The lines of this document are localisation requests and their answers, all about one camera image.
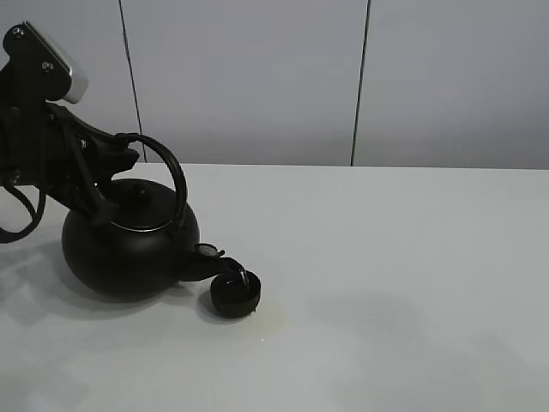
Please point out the black teapot with handle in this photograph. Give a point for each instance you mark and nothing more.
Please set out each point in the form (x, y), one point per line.
(152, 242)

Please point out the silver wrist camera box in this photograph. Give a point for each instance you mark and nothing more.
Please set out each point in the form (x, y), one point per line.
(59, 59)

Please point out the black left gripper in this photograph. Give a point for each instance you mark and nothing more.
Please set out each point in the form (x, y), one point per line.
(79, 157)

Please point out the small black teacup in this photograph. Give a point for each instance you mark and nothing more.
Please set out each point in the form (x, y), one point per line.
(232, 297)

